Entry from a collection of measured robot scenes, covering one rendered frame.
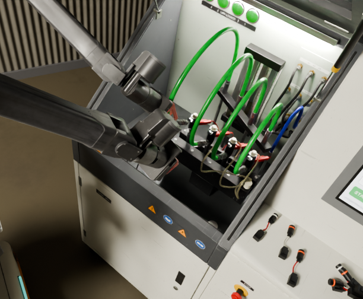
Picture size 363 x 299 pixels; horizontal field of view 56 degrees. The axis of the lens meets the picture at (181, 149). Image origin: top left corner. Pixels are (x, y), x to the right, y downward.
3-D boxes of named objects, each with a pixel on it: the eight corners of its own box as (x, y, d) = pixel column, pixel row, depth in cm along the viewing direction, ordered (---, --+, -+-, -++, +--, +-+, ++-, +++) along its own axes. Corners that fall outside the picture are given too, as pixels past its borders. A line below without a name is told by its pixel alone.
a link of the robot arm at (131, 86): (114, 87, 89) (124, 97, 86) (130, 66, 88) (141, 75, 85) (131, 99, 94) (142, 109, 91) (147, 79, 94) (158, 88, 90)
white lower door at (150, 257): (83, 241, 188) (76, 164, 138) (86, 238, 190) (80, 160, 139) (177, 323, 169) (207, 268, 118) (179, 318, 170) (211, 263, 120)
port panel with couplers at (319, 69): (264, 119, 134) (298, 50, 111) (268, 115, 136) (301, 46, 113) (293, 137, 130) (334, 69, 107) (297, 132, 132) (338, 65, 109)
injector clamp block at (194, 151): (164, 165, 139) (169, 139, 128) (179, 151, 145) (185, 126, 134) (235, 215, 129) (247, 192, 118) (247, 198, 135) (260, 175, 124)
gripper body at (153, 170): (184, 151, 82) (169, 145, 76) (156, 182, 84) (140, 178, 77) (167, 134, 85) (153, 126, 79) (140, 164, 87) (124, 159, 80)
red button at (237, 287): (226, 296, 114) (230, 291, 110) (232, 287, 117) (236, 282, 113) (239, 307, 113) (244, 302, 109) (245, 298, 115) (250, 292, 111)
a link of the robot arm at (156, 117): (99, 126, 72) (112, 153, 67) (137, 86, 70) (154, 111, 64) (135, 146, 81) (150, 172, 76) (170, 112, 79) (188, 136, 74)
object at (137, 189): (80, 164, 137) (77, 137, 125) (88, 158, 140) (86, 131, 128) (206, 264, 119) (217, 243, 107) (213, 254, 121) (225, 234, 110)
